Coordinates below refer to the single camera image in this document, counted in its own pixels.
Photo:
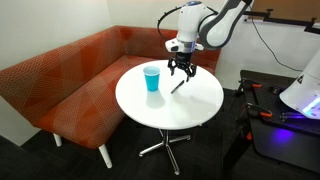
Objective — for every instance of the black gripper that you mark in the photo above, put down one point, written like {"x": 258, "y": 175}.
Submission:
{"x": 183, "y": 59}

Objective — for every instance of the black pen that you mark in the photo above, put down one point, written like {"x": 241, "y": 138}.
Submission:
{"x": 177, "y": 86}

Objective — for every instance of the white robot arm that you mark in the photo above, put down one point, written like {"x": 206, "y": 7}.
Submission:
{"x": 190, "y": 23}

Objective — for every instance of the blue plastic cup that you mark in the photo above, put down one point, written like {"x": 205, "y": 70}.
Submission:
{"x": 152, "y": 80}

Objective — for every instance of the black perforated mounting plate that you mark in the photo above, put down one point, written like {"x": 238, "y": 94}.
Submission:
{"x": 266, "y": 98}

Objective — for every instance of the orange patterned corner sofa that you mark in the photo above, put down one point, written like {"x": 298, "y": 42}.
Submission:
{"x": 66, "y": 86}

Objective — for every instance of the brown cork board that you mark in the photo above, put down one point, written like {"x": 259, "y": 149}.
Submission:
{"x": 290, "y": 8}

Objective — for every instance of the black robot cart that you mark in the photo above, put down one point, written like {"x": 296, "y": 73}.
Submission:
{"x": 283, "y": 153}

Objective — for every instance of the round white pedestal table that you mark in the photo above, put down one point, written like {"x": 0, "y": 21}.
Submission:
{"x": 170, "y": 106}

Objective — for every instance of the black camera boom bar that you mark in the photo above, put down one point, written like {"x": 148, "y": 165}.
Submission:
{"x": 286, "y": 21}

